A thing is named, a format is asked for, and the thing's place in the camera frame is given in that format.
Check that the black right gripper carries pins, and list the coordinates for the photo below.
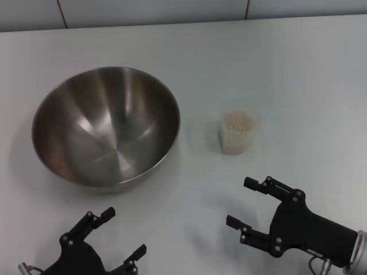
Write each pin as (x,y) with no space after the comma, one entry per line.
(304,229)

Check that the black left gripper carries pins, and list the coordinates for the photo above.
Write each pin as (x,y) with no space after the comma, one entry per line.
(77,257)

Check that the clear plastic cup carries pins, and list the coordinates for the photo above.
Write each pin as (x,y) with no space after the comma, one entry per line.
(222,137)

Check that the white rice grains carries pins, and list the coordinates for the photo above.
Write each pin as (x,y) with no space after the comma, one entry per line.
(238,126)

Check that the large stainless steel bowl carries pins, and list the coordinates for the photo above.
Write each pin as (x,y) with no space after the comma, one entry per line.
(106,129)

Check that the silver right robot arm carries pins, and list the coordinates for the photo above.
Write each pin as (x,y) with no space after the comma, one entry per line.
(362,249)

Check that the right gripper silver plug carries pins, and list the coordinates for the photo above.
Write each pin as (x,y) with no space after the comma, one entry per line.
(324,266)

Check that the gripper silver plug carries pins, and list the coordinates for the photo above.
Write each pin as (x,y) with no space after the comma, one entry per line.
(324,266)
(25,266)

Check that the left gripper silver plug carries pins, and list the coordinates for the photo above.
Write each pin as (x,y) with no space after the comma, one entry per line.
(25,266)

